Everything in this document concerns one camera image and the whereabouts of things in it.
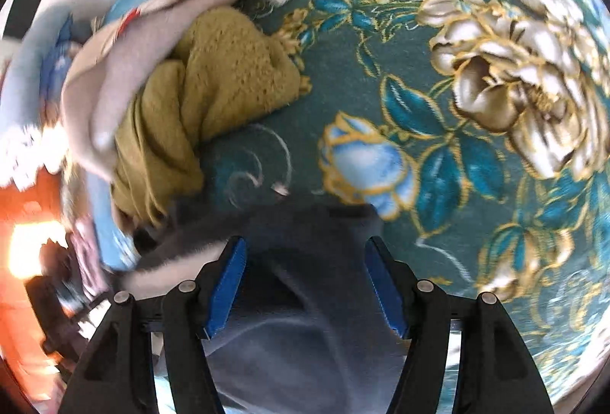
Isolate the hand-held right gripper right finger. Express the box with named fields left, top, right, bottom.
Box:
left=364, top=235, right=556, bottom=414

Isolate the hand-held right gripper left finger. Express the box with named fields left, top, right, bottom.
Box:
left=57, top=235, right=249, bottom=414

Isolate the dark grey fleece garment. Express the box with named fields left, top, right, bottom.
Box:
left=114, top=202, right=416, bottom=414

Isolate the pink folded garment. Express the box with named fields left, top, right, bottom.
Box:
left=71, top=218, right=108, bottom=297

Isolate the dark grey folded garment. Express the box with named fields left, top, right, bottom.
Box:
left=26, top=242, right=97, bottom=358

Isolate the olive knitted sweater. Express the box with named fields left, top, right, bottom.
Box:
left=111, top=6, right=313, bottom=229

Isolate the orange wooden headboard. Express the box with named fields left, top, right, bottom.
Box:
left=0, top=171, right=72, bottom=396

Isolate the blue floral blanket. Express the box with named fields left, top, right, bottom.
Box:
left=0, top=0, right=610, bottom=414

